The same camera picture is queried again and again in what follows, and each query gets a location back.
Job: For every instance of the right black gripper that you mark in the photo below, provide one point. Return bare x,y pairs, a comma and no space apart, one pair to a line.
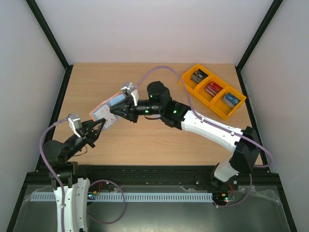
132,110

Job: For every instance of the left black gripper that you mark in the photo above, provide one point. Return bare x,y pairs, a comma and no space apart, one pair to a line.
88,134

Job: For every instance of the pink leather card holder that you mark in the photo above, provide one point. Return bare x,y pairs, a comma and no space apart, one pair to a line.
117,97

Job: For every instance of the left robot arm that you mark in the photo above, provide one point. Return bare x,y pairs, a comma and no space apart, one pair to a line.
70,190

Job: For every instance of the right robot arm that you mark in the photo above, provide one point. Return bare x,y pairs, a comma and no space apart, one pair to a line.
241,142

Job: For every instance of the yellow bin with black cards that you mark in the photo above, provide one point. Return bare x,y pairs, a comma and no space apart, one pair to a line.
191,86

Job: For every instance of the black card stack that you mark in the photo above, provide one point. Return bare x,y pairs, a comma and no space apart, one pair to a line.
198,76

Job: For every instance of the yellow bin with red cards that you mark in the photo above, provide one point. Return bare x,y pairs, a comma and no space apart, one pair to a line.
206,98

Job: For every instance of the red card stack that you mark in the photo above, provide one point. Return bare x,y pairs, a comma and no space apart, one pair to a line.
213,88

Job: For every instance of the blue card stack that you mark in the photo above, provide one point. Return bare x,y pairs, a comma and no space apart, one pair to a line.
231,100

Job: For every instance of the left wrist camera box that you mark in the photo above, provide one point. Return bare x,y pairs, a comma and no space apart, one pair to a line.
75,123

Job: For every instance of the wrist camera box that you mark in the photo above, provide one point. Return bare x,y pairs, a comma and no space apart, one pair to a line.
130,90
75,123

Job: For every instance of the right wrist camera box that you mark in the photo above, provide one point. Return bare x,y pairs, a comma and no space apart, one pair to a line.
130,90

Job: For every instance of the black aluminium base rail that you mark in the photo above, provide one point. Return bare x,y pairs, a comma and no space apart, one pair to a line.
198,176

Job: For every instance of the white slotted cable duct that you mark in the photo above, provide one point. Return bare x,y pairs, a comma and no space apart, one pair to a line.
134,197

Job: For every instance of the left black frame post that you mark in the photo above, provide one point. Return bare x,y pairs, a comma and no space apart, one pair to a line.
48,33

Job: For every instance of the black frame post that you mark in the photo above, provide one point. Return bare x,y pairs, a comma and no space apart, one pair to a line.
48,33
275,5

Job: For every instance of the right black frame post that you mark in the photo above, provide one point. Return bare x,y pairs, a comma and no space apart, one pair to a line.
275,5

